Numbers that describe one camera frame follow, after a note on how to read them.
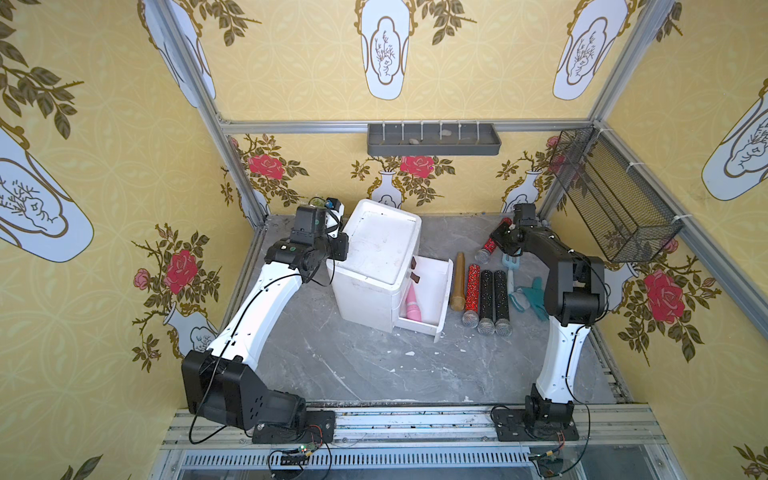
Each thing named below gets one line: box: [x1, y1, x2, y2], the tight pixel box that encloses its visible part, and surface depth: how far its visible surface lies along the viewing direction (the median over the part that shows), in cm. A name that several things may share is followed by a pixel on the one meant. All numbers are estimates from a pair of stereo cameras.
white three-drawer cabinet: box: [326, 199, 422, 333], surface depth 82 cm
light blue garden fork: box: [501, 253, 520, 294], surface depth 105 cm
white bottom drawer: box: [395, 255, 454, 343], surface depth 96 cm
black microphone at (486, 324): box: [477, 269, 496, 336], surface depth 94 cm
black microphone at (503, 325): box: [494, 270, 513, 337], surface depth 94 cm
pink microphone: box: [406, 282, 422, 322], surface depth 93 cm
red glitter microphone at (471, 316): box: [462, 264, 481, 329], surface depth 96 cm
